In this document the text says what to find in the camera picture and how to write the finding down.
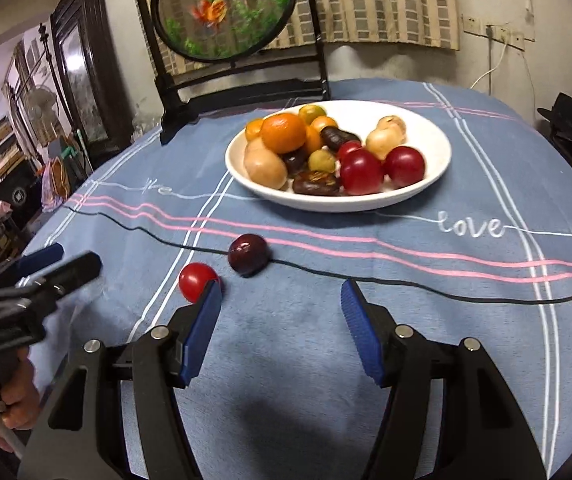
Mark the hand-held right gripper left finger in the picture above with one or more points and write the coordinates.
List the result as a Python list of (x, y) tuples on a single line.
[(201, 335)]

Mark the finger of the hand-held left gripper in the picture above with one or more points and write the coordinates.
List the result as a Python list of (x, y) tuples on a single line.
[(26, 265), (63, 277)]

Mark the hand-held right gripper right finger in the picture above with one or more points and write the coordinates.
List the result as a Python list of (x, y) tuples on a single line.
[(363, 335)]

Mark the red tomato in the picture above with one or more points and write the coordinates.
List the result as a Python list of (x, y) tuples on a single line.
[(196, 280), (349, 149)]

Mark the dark purple plum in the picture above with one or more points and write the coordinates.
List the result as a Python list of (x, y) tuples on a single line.
[(248, 254), (294, 161)]

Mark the dark maroon fruit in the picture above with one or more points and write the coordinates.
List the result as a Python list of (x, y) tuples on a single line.
[(316, 183)]

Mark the red apple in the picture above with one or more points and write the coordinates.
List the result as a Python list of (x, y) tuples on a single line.
[(360, 172)]

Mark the red plum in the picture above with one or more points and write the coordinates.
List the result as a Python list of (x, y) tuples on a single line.
[(404, 166)]

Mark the small green longan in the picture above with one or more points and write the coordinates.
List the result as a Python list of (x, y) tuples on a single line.
[(322, 161)]

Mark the pale yellow pear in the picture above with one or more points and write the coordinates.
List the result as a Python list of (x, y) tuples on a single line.
[(383, 143)]

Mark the dark brown avocado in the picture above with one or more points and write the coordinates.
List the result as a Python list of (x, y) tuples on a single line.
[(338, 137)]

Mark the white oval plate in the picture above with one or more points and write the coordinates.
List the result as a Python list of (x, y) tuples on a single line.
[(428, 140)]

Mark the spotted tan round fruit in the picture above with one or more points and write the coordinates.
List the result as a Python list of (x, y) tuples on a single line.
[(391, 124)]

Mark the small smooth orange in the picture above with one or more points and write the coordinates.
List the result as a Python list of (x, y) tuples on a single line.
[(326, 125)]

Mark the large orange mandarin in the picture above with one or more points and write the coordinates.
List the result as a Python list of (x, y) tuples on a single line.
[(283, 132)]

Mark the yellow-green tangerine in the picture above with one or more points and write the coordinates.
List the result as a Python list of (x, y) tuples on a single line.
[(312, 112)]

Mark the person's left hand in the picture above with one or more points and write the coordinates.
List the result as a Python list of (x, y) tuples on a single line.
[(23, 400)]

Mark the blue striped tablecloth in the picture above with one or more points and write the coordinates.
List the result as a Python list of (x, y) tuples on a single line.
[(415, 310)]

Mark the pile of clothes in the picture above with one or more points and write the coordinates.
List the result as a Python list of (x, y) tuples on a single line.
[(55, 185)]

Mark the standing fan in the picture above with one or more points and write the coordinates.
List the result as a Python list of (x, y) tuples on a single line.
[(41, 107)]

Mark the dark carved wood framed panel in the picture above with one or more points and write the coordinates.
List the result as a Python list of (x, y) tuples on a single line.
[(81, 90)]

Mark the black hat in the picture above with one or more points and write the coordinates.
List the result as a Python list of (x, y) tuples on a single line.
[(565, 110)]

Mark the round goldfish screen black stand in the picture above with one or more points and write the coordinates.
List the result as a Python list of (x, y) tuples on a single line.
[(221, 10)]

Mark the beige checkered curtain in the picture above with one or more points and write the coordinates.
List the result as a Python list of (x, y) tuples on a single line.
[(375, 5)]

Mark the white wall socket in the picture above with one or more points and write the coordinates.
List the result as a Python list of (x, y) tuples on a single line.
[(470, 25)]

